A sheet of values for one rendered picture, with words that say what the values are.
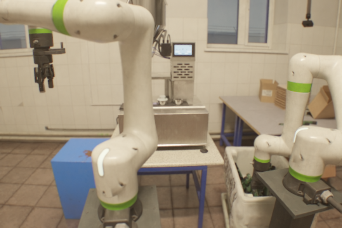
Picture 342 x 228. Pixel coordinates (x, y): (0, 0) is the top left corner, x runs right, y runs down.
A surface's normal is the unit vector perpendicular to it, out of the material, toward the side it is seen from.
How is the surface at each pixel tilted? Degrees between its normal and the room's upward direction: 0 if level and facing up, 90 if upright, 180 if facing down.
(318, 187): 0
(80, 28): 115
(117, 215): 0
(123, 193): 90
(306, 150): 90
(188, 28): 90
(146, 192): 0
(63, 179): 90
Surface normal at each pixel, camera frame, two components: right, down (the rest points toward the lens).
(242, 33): 0.06, 0.26
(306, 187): -0.98, -0.11
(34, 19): -0.45, 0.59
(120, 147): 0.17, -0.94
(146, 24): 0.89, 0.18
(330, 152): -0.33, 0.19
